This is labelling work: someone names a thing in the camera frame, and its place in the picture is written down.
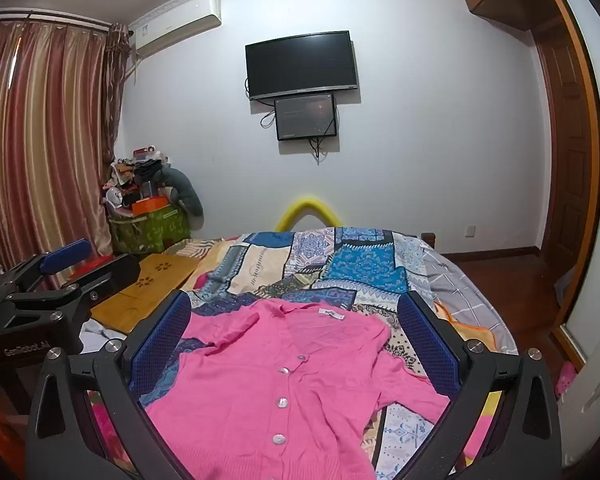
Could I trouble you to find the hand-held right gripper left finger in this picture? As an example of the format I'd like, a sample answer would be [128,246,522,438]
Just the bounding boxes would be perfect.
[25,289,201,480]

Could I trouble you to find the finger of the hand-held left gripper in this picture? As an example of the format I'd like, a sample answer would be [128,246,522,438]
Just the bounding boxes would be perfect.
[0,238,93,297]
[49,253,142,322]

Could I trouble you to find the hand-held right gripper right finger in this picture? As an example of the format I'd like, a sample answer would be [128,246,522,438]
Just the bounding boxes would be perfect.
[396,290,564,480]

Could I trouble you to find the pink button cardigan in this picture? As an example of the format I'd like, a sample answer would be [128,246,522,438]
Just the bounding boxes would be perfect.
[139,299,453,480]

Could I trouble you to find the red plastic box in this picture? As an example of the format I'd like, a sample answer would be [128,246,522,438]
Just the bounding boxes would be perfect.
[72,255,116,277]

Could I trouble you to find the wooden folding lap table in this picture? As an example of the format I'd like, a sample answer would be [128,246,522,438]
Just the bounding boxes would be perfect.
[90,252,201,336]

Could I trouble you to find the orange yellow fleece blanket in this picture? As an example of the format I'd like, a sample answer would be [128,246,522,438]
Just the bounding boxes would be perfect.
[432,301,503,441]

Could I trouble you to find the white paper sheets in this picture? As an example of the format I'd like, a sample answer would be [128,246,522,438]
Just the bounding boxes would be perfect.
[81,317,128,356]

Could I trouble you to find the green fabric storage box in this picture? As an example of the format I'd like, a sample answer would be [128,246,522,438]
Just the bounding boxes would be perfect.
[109,204,192,257]

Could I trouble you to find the grey checked bedsheet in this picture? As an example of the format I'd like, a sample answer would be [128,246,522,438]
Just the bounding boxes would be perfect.
[420,239,522,357]

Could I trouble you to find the orange box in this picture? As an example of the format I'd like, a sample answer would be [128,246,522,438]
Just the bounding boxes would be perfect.
[131,196,173,217]

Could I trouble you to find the beige striped sheet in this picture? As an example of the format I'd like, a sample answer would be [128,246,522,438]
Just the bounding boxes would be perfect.
[162,236,226,263]

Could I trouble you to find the pink floral quilt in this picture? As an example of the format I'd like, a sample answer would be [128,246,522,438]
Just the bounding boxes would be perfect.
[90,395,127,463]

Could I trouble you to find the pile of household clutter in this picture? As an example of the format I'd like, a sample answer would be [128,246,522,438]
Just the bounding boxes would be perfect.
[100,145,181,221]

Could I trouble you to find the blue patchwork blanket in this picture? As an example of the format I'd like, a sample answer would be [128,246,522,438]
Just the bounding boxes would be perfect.
[80,227,501,480]

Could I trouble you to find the striped pink curtain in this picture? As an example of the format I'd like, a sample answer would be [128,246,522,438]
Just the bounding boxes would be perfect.
[0,15,116,291]

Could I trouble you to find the grey plush toy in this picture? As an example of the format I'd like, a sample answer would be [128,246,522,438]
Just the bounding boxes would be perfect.
[157,164,204,218]

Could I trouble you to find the pink slipper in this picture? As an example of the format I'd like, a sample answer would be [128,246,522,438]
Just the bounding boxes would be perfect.
[555,360,578,401]

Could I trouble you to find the wooden framed mirror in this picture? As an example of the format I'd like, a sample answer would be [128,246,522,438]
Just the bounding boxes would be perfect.
[551,310,600,466]

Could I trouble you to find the brown patterned curtain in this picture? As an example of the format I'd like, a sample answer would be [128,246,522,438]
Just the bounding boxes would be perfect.
[102,22,133,161]

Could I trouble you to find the yellow foam tube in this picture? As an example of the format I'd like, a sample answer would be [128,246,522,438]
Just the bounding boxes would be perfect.
[275,197,342,233]

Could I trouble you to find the white air conditioner pipe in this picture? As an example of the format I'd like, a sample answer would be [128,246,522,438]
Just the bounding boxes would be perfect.
[119,54,142,87]

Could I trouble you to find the brown wooden door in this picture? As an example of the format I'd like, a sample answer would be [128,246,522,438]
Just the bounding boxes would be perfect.
[532,15,597,271]

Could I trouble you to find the small black monitor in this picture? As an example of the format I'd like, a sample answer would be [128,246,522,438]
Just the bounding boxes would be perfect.
[274,94,338,142]

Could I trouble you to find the white air conditioner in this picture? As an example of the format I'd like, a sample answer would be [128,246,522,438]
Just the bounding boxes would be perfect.
[128,0,223,57]

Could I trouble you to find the white curtain rail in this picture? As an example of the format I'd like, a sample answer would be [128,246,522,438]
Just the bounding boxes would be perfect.
[0,7,131,32]

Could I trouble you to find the black wall television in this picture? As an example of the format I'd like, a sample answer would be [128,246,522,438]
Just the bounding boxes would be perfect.
[245,30,353,101]

